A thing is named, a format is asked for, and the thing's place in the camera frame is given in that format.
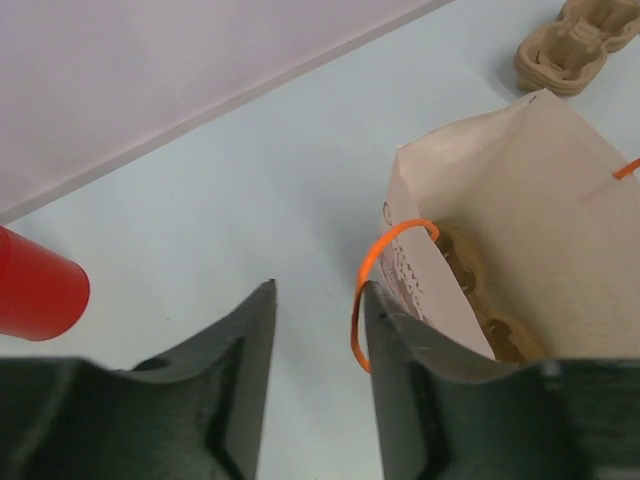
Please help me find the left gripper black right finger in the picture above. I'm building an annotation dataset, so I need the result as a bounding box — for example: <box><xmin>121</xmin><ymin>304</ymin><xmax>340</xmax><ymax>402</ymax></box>
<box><xmin>363</xmin><ymin>281</ymin><xmax>639</xmax><ymax>479</ymax></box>

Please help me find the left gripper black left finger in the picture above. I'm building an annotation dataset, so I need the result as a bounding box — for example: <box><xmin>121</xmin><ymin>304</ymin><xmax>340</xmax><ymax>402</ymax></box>
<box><xmin>1</xmin><ymin>280</ymin><xmax>276</xmax><ymax>479</ymax></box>

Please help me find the white paper takeout bag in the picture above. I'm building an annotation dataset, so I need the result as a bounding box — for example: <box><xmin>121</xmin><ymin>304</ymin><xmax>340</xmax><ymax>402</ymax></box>
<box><xmin>356</xmin><ymin>90</ymin><xmax>639</xmax><ymax>361</ymax></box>

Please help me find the red plastic cup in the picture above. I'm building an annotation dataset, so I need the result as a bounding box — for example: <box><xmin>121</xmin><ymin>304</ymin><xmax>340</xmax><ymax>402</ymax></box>
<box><xmin>1</xmin><ymin>227</ymin><xmax>90</xmax><ymax>341</ymax></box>

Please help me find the brown pulp cup carrier stack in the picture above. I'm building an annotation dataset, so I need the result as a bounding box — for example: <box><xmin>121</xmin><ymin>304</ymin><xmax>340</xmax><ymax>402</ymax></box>
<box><xmin>513</xmin><ymin>0</ymin><xmax>639</xmax><ymax>97</ymax></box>

